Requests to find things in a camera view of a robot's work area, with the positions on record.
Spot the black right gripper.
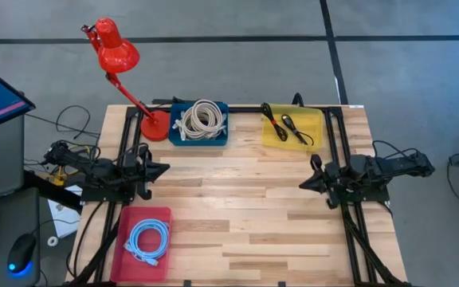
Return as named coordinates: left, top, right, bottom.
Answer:
left=299, top=154, right=350, bottom=209

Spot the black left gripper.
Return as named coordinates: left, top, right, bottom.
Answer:
left=127, top=145, right=171, bottom=200

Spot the light blue USB cable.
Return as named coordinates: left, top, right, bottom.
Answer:
left=124, top=222, right=170, bottom=267
left=127, top=218, right=171, bottom=260

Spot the black USB cable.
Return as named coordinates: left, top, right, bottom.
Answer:
left=280, top=113, right=316, bottom=147

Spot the yellow plastic bin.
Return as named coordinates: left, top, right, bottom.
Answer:
left=261, top=103, right=326, bottom=152

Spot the blue plastic bin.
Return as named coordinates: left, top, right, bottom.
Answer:
left=167, top=101, right=230, bottom=147

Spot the black plug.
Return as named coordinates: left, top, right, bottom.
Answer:
left=151, top=96, right=189, bottom=106

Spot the red plastic bin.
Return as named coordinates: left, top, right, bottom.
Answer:
left=108, top=206, right=174, bottom=283

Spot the white paper sheet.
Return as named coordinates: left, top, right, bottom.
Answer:
left=48, top=185, right=82, bottom=239

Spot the black stand leg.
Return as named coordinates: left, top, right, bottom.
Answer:
left=22, top=170, right=84, bottom=212

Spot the red desk lamp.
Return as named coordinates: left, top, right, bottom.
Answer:
left=80, top=17, right=171, bottom=143

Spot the grey desk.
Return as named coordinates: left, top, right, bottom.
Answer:
left=0, top=113, right=42, bottom=287

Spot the black computer mouse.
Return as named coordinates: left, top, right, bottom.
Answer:
left=6, top=233, right=37, bottom=277

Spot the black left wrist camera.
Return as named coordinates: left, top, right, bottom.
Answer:
left=124, top=157, right=143, bottom=179

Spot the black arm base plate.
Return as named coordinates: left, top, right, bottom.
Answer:
left=331, top=171, right=390, bottom=203
left=80, top=175, right=138, bottom=204

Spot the thin black floor cable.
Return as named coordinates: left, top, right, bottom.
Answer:
left=24, top=104, right=101, bottom=140

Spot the black aluminium rig frame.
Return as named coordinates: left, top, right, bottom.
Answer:
left=65, top=104, right=410, bottom=287

